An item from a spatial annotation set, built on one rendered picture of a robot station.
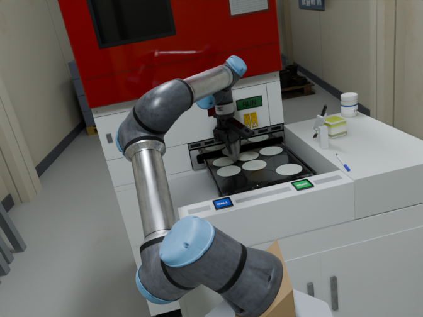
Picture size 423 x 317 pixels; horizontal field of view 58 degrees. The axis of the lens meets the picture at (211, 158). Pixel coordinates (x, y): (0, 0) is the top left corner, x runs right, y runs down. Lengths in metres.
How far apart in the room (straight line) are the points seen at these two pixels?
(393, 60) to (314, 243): 2.73
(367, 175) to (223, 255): 0.65
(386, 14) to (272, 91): 2.15
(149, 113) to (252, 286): 0.50
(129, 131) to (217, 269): 0.48
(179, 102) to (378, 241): 0.82
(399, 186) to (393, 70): 2.56
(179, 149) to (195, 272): 0.99
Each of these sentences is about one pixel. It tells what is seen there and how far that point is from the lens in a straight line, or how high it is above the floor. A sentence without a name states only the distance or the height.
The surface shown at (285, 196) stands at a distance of 1.20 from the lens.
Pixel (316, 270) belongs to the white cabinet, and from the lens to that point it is 1.38.
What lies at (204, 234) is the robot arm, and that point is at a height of 1.12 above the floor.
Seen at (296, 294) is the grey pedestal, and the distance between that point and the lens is 1.07.
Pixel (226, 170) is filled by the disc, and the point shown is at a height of 0.90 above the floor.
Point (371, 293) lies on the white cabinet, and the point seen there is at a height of 0.50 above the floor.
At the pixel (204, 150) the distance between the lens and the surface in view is 1.72.
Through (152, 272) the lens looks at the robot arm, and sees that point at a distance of 0.90.
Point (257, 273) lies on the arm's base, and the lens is 0.84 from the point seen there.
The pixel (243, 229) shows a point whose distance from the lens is 1.20.
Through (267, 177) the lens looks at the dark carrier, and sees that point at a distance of 1.46.
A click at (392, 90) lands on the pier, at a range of 3.89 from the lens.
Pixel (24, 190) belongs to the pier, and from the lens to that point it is 4.19.
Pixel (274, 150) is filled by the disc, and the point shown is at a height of 0.90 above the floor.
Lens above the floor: 1.54
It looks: 22 degrees down
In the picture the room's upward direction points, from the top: 10 degrees counter-clockwise
